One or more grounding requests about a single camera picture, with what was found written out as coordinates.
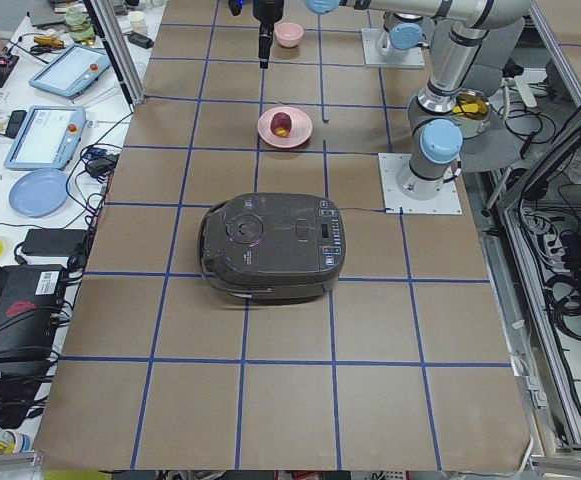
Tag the blue teach pendant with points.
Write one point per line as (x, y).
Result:
(48, 138)
(73, 72)

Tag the black computer box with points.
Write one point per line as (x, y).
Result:
(32, 299)

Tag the aluminium frame post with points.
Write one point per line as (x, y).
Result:
(107, 28)

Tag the red apple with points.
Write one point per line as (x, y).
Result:
(281, 124)

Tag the black power adapter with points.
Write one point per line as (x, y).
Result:
(52, 242)

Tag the pink bowl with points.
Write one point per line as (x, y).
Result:
(289, 34)

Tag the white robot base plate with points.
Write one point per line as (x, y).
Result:
(405, 193)

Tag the dark grey rice cooker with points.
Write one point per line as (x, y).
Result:
(272, 246)

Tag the blue teach pendant upper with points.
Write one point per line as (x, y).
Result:
(73, 72)

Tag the blue teach pendant lower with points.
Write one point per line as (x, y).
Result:
(48, 138)

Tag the pink plate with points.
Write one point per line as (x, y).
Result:
(301, 130)

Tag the blue plate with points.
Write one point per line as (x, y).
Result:
(39, 193)

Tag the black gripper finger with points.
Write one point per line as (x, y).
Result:
(265, 41)

